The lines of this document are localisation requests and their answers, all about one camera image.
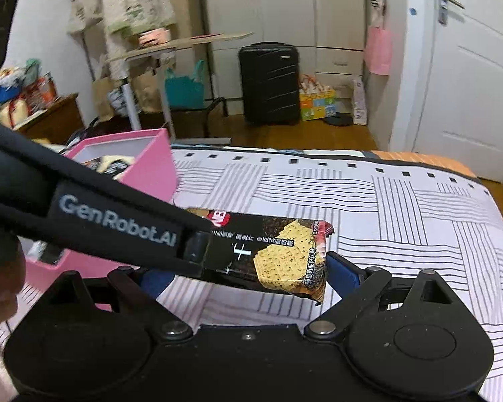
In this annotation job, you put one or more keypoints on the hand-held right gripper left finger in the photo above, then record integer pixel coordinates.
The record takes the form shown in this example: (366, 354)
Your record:
(157, 282)

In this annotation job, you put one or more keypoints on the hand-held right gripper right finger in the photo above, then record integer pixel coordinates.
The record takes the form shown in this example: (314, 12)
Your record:
(343, 274)

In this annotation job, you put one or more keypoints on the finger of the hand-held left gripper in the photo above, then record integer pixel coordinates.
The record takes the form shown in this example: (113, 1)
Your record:
(109, 217)

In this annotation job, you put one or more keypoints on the black cracker packet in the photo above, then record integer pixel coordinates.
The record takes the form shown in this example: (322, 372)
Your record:
(285, 255)
(113, 165)

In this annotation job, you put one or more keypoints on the pink storage box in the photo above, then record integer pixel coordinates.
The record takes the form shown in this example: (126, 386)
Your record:
(151, 167)

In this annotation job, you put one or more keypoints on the person's left hand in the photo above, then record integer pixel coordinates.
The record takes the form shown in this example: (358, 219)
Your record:
(4, 284)

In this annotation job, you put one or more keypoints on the striped bed sheet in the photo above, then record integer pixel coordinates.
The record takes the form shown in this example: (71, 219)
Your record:
(360, 217)

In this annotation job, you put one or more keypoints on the green cloth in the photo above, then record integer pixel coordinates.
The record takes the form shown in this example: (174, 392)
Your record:
(31, 67)

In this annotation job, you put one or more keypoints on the blue bag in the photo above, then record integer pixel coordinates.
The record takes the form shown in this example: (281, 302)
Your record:
(2, 92)

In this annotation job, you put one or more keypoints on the red snack bag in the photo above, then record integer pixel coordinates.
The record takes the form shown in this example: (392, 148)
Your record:
(42, 90)

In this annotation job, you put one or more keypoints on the cream snack bag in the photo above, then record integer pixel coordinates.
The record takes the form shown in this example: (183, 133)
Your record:
(14, 111)

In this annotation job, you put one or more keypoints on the brown paper bag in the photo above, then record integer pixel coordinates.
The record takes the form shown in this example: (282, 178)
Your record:
(109, 98)

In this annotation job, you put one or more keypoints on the orange bed cover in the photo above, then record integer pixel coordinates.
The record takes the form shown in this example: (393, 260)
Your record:
(423, 161)

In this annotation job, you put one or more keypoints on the teal bag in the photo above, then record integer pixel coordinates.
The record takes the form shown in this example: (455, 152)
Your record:
(185, 88)

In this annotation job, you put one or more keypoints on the black round base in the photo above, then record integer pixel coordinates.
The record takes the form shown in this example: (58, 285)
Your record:
(337, 120)

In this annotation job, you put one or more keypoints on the colourful cardboard box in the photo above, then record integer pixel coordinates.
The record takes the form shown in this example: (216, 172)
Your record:
(317, 104)

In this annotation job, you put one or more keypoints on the white tall packet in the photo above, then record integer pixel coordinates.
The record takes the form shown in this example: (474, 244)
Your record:
(359, 102)

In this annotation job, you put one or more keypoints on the white-legged side table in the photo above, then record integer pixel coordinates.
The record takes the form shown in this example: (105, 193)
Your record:
(172, 46)

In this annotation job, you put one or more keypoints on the black suitcase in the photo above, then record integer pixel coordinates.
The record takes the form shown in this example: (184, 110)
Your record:
(270, 83)

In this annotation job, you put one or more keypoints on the pink hanging bag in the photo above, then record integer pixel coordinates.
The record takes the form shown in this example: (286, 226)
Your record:
(378, 50)

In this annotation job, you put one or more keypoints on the white door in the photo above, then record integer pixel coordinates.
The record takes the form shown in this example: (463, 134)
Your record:
(473, 83)

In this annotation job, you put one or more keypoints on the white wardrobe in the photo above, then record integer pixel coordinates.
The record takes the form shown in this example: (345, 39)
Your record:
(285, 4)

